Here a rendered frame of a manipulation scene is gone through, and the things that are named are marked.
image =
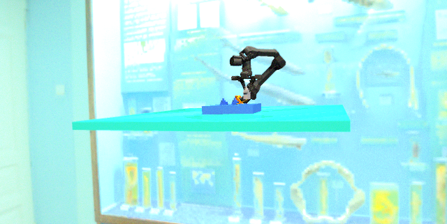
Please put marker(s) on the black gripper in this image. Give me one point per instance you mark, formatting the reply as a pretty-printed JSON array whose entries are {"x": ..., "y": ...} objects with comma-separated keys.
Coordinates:
[{"x": 252, "y": 78}]

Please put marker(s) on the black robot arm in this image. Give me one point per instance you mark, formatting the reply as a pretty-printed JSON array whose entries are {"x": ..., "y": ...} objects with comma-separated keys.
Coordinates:
[{"x": 252, "y": 52}]

